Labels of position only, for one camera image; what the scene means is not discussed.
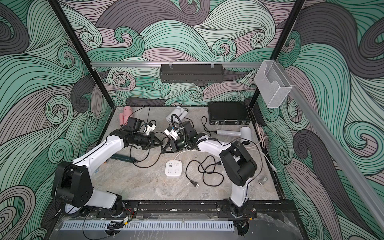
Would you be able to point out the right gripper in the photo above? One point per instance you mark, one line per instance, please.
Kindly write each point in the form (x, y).
(174, 146)

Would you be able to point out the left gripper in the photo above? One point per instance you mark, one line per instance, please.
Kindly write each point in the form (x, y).
(152, 138)

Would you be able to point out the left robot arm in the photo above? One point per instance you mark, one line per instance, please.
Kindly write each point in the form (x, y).
(73, 188)

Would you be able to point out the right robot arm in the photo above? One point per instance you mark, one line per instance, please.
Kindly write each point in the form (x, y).
(239, 165)

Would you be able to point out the white square power strip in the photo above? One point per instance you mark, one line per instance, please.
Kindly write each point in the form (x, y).
(173, 168)

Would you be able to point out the white folded hair dryer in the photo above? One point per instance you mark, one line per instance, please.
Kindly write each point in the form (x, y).
(180, 112)

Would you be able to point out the dark green hair dryer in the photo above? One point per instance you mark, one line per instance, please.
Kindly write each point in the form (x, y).
(124, 158)

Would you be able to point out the pink hair dryer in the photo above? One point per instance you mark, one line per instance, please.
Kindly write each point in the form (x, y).
(125, 115)

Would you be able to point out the black case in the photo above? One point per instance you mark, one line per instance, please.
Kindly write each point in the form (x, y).
(228, 114)

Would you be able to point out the white hair dryer right back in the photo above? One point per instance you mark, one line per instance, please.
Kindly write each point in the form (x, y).
(245, 134)

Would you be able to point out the small metal knob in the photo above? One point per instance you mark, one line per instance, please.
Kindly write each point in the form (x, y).
(263, 180)

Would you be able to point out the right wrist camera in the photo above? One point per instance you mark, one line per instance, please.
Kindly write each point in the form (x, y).
(176, 129)

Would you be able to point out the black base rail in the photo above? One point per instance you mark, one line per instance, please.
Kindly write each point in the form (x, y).
(213, 208)

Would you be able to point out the black wall shelf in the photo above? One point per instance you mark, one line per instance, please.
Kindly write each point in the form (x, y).
(191, 73)

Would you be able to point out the round wall clock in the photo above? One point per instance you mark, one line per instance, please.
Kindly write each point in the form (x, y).
(70, 210)

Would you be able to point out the clear mesh wall holder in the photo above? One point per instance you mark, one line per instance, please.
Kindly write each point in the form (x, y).
(273, 83)

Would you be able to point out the white slotted cable duct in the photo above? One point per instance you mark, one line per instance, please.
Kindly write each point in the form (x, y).
(151, 226)

